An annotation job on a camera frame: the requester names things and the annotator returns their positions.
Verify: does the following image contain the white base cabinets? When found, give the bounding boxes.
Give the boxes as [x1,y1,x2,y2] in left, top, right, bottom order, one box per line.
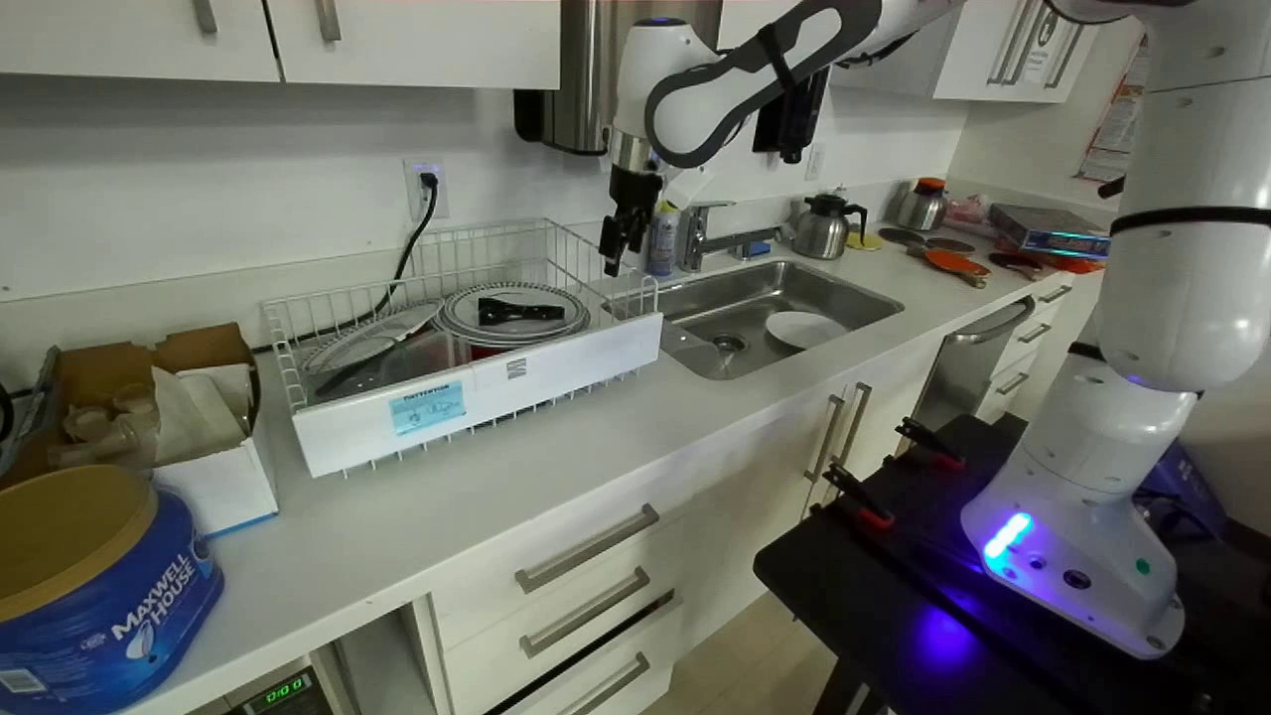
[133,264,1106,715]

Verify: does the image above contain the black power cord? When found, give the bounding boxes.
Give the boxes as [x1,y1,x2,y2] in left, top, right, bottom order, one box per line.
[284,170,444,359]

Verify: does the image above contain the stainless appliance front panel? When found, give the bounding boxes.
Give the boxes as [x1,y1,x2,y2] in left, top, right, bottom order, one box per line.
[911,290,1041,437]

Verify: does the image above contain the orange handled pliers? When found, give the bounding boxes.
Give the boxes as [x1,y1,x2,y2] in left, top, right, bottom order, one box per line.
[911,240,997,290]

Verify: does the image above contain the jar with red lid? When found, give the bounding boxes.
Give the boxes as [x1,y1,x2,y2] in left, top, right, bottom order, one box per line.
[893,170,955,244]

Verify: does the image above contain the small dish soap bottle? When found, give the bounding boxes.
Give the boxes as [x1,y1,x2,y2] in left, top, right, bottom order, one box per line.
[644,195,685,284]

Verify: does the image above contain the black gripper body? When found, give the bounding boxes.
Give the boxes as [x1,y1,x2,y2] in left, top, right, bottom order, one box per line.
[600,162,666,264]

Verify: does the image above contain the white wall outlet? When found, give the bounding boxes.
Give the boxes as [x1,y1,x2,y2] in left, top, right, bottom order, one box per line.
[399,156,455,223]

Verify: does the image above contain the stainless coffee pot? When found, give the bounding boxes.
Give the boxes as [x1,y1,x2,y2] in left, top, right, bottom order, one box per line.
[787,188,876,266]

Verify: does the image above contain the stack of books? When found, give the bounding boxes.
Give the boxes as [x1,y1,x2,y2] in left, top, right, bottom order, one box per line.
[983,195,1115,264]

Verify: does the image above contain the white wire dish rack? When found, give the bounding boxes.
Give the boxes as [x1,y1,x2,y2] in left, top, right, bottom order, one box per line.
[253,213,666,485]

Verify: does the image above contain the stainless paper towel dispenser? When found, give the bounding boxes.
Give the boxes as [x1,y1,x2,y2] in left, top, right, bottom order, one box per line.
[509,0,729,162]

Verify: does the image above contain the black tongs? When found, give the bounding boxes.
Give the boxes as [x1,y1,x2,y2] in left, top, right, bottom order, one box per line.
[472,298,574,332]

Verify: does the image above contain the black soap dispenser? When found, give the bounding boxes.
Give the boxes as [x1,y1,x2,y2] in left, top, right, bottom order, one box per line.
[746,64,833,166]

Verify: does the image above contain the appliance with green display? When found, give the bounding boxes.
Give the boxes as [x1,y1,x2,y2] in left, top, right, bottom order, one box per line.
[195,664,338,715]

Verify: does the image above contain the white cardboard box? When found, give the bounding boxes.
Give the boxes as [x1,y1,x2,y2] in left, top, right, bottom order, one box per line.
[146,360,288,543]

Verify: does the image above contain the white plate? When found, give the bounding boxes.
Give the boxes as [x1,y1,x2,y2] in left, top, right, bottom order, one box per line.
[764,306,853,359]

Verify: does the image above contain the wall posters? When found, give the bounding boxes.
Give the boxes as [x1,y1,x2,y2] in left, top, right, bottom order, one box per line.
[1073,28,1154,189]

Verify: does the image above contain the dark metal pan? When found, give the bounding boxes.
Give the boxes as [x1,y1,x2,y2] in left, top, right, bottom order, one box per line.
[301,306,468,411]

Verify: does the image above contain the black robot table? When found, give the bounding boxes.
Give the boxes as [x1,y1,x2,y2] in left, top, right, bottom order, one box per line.
[752,411,1271,715]

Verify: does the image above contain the chrome faucet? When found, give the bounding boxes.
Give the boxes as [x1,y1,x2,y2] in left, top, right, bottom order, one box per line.
[677,200,787,277]

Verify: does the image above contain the blue coffee can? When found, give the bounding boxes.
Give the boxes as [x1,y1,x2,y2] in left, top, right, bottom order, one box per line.
[0,461,232,715]

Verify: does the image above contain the open cardboard box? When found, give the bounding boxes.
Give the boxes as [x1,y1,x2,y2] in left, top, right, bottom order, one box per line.
[0,322,263,491]

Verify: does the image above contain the round glass pan lid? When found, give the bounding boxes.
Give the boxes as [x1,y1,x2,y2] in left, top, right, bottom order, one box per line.
[433,284,595,359]

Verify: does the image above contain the stainless steel sink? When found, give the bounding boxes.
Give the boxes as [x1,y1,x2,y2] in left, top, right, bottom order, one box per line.
[600,254,911,385]

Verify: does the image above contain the white upper cabinet door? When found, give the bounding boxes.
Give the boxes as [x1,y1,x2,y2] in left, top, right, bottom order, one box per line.
[0,0,288,89]
[263,0,568,95]

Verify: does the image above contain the black red clamp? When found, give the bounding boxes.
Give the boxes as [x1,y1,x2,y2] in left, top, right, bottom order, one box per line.
[893,415,972,477]
[820,457,902,536]

